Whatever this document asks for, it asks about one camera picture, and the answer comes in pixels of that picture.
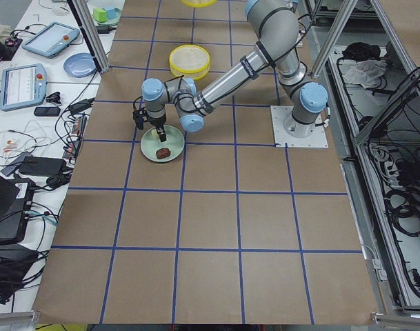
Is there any blue foam block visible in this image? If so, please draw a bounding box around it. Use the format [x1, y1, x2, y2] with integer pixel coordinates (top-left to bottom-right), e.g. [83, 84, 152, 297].
[103, 6, 117, 20]

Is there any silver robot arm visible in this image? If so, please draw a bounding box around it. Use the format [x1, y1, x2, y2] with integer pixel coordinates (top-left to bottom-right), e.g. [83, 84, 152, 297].
[133, 0, 328, 141]

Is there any lower teach pendant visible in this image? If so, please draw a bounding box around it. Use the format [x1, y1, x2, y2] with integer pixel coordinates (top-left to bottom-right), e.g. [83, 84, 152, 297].
[0, 63, 47, 111]

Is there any black power adapter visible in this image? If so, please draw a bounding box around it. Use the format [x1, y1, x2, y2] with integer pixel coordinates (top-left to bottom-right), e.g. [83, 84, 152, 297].
[19, 157, 66, 177]

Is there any black phone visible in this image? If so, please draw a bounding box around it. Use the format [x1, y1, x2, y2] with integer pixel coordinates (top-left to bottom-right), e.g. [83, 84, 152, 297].
[34, 106, 61, 117]

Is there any light green plate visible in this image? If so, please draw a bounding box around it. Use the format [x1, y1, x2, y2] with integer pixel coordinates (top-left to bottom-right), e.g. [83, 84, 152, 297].
[140, 125, 185, 163]

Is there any green foam block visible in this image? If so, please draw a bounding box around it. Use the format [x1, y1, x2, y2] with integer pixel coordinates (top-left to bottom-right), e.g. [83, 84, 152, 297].
[92, 8, 107, 23]

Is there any teach pendant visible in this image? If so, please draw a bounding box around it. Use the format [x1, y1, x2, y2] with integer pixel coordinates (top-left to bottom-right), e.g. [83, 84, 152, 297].
[0, 63, 47, 111]
[22, 22, 80, 58]

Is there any yellow steamer layer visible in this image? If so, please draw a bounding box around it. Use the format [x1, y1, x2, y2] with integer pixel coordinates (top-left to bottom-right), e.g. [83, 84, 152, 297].
[168, 44, 210, 80]
[181, 0, 217, 8]

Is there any blue plate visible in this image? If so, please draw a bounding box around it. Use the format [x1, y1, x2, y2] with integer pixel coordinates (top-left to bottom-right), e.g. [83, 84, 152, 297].
[63, 52, 97, 78]

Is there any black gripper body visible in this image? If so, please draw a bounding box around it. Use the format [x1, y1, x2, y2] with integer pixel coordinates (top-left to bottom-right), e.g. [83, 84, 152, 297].
[132, 106, 166, 128]

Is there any white crumpled cloth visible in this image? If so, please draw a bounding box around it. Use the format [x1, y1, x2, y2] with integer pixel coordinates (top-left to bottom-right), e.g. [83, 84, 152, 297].
[343, 59, 388, 89]

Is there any upper teach pendant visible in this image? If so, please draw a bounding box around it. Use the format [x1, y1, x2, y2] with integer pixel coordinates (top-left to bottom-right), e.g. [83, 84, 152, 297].
[22, 22, 80, 58]

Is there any aluminium frame post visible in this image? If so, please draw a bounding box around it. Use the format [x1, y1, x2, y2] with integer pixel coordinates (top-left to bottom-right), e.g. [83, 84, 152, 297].
[67, 0, 109, 74]

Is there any brown bun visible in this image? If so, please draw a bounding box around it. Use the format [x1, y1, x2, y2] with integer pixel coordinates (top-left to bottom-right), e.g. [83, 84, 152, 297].
[155, 148, 171, 160]

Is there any black electronics box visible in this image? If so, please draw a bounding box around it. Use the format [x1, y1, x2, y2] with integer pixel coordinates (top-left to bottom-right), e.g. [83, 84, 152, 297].
[0, 175, 34, 245]

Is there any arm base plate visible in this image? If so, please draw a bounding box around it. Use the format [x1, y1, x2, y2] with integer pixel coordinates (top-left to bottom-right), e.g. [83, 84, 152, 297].
[270, 106, 329, 148]

